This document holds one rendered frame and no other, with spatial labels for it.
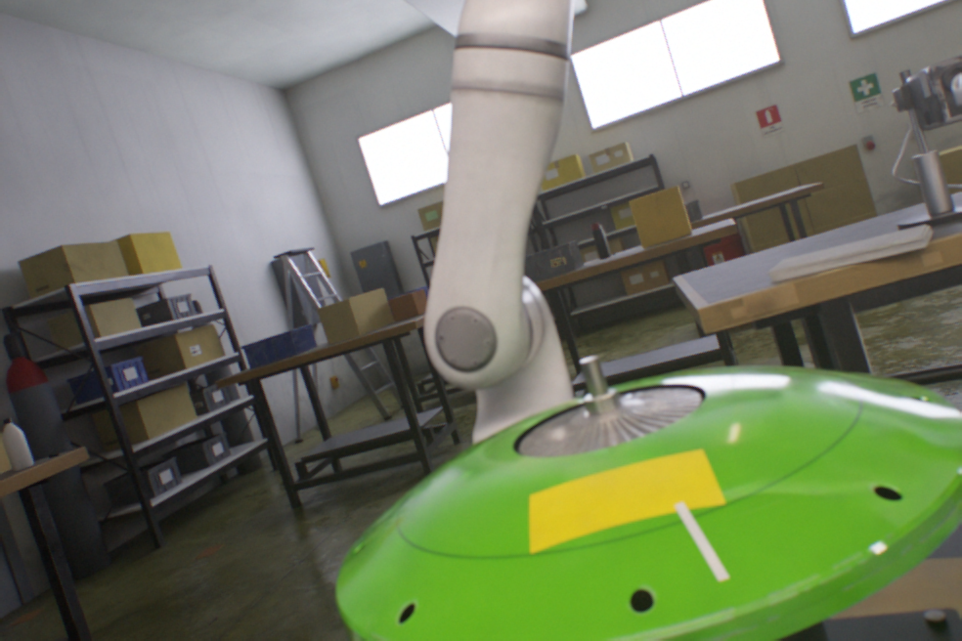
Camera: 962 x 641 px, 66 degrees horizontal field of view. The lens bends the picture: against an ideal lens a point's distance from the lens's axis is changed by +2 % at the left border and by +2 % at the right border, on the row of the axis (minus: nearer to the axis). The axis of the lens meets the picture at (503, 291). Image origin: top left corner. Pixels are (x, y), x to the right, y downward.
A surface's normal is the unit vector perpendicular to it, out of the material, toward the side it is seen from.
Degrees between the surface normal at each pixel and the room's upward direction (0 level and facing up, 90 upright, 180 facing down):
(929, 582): 0
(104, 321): 90
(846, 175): 90
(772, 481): 21
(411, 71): 90
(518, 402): 29
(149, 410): 90
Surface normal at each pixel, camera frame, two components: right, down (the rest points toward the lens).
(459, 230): -0.53, 0.07
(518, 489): -0.41, -0.89
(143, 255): 0.92, -0.28
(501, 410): -0.49, -0.77
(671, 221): -0.25, 0.13
